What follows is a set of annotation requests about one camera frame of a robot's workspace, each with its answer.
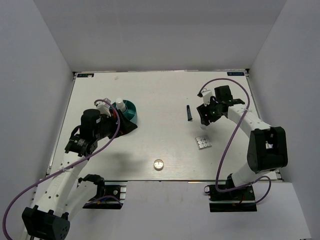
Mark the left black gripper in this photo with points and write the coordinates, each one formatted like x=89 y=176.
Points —
x=126 y=126

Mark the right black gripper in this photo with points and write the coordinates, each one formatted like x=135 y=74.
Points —
x=203 y=110

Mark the white bottle black cap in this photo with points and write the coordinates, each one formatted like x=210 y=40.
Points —
x=204 y=127

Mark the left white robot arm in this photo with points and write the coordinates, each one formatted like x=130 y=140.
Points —
x=67 y=193

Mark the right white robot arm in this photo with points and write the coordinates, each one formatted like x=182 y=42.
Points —
x=267 y=146

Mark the teal round organizer container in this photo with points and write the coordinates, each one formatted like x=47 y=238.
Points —
x=131 y=111

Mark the black mascara tube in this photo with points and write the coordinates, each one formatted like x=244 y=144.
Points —
x=189 y=115

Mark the white round bottle in organizer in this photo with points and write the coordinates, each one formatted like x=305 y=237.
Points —
x=120 y=105

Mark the clear eyeshadow palette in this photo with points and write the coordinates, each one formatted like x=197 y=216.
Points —
x=203 y=142

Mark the small round cream jar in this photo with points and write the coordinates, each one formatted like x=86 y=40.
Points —
x=158 y=164

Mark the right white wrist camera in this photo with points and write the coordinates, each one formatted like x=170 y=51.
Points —
x=206 y=95

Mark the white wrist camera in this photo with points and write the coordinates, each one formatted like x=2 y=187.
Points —
x=103 y=107
x=206 y=95

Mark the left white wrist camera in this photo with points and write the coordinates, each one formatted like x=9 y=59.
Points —
x=103 y=107

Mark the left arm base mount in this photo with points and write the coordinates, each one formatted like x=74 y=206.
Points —
x=108 y=195

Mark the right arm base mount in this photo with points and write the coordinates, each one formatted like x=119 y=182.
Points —
x=237 y=201

